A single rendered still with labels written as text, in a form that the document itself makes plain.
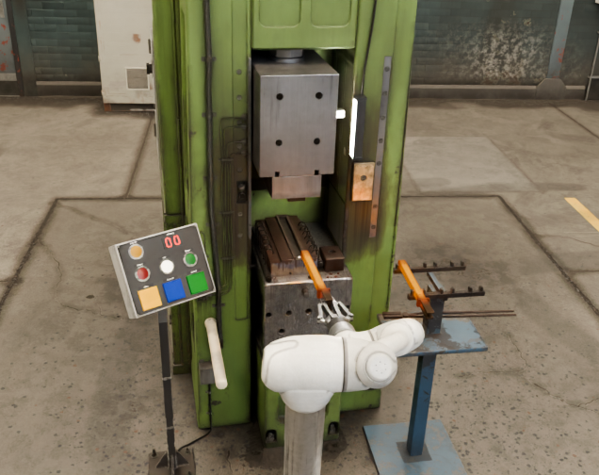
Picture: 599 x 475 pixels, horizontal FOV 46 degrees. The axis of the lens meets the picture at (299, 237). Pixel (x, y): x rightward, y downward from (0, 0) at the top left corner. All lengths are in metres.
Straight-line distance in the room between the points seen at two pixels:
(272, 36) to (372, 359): 1.49
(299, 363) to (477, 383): 2.45
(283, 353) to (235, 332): 1.60
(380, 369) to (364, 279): 1.64
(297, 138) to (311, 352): 1.25
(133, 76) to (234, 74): 5.45
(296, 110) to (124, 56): 5.58
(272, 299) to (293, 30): 1.08
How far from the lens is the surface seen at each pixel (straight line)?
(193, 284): 2.74
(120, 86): 8.25
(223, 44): 2.74
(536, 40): 9.44
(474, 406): 3.86
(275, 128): 2.70
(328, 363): 1.65
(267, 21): 2.75
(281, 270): 2.96
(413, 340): 2.26
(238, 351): 3.32
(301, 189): 2.81
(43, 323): 4.49
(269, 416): 3.34
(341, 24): 2.82
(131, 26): 8.08
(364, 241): 3.15
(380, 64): 2.89
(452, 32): 9.06
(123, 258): 2.65
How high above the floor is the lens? 2.40
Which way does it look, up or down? 27 degrees down
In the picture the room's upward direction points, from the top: 2 degrees clockwise
